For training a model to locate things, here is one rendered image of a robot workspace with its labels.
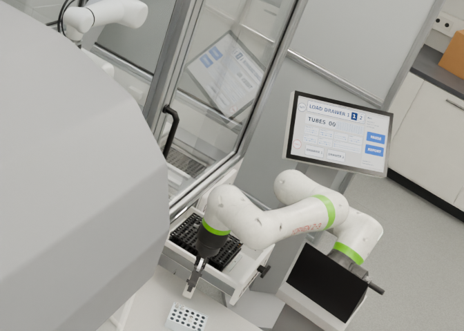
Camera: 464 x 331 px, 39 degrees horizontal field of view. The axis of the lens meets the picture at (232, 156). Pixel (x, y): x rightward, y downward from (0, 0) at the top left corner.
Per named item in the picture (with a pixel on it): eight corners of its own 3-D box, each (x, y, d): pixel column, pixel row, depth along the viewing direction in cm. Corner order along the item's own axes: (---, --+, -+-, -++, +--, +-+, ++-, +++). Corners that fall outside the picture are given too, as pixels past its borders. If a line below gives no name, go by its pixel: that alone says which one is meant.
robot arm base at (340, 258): (378, 303, 249) (387, 290, 250) (379, 293, 235) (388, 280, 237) (321, 266, 259) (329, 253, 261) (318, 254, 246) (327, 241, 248)
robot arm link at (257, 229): (291, 216, 214) (306, 189, 210) (317, 238, 209) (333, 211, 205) (223, 235, 185) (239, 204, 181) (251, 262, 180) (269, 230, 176)
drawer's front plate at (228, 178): (229, 190, 282) (237, 170, 276) (197, 219, 257) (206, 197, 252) (226, 188, 282) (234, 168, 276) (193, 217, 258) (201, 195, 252)
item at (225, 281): (260, 261, 246) (266, 249, 243) (231, 298, 225) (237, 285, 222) (172, 208, 255) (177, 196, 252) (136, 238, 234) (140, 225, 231)
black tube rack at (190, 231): (238, 255, 244) (244, 242, 241) (217, 279, 230) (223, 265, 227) (188, 225, 250) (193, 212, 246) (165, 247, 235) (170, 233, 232)
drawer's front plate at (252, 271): (265, 265, 248) (275, 243, 242) (233, 306, 224) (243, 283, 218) (261, 262, 248) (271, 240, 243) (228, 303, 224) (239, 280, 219)
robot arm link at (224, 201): (231, 173, 195) (206, 181, 187) (261, 197, 189) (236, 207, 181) (216, 209, 202) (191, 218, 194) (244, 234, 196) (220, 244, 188)
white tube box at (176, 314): (205, 323, 221) (208, 316, 219) (199, 341, 214) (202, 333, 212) (170, 309, 221) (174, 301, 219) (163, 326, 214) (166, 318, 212)
